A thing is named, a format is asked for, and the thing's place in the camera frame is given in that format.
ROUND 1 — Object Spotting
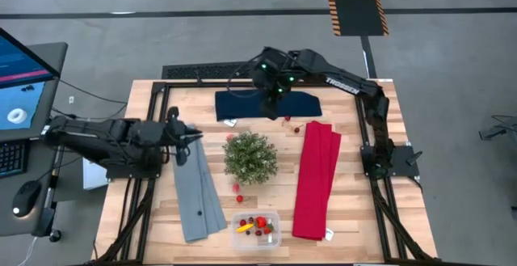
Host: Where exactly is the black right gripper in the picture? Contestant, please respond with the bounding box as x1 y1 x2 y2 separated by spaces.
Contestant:
252 48 303 121

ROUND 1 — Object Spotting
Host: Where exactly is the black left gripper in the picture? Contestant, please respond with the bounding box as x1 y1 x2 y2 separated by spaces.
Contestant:
161 106 204 167

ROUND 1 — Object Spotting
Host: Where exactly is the clear plastic tupperware container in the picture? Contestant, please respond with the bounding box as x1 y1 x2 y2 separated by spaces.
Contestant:
230 210 283 252

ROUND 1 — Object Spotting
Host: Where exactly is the navy blue towel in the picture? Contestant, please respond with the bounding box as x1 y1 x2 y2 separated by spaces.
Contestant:
214 90 323 128

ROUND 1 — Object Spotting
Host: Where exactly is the green artificial potted plant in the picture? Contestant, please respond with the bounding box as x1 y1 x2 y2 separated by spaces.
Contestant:
222 131 280 185

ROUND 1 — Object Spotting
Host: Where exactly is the grey towel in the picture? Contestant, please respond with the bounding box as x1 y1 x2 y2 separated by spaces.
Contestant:
171 136 228 243

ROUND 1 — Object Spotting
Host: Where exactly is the black perforated panel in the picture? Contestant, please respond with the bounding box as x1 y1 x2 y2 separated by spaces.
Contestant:
161 60 262 80

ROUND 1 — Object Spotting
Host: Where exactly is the red towel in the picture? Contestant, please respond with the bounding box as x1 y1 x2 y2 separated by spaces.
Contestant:
292 120 343 242

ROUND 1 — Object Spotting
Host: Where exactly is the white box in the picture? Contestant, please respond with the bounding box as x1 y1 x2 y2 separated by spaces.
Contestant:
82 156 110 191

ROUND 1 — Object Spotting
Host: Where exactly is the black orange-striped floor mat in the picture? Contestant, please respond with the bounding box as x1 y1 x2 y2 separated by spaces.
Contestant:
324 0 390 37

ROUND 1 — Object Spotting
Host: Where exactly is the grey computer desk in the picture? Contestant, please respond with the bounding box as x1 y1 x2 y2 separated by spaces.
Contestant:
0 41 69 243

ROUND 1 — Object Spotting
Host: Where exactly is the black computer mouse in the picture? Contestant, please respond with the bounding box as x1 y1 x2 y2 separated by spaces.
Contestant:
11 179 43 220

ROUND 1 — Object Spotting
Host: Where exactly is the black keyboard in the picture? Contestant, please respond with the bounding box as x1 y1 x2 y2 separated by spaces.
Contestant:
0 139 27 178

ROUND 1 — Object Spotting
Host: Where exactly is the computer monitor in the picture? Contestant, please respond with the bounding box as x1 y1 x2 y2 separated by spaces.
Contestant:
0 27 61 133

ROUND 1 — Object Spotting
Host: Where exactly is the black chair base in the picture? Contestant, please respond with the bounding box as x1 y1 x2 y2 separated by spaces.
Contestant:
478 114 517 141

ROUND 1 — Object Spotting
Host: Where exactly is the black aluminium table frame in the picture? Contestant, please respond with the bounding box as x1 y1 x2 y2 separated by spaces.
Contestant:
86 78 445 266

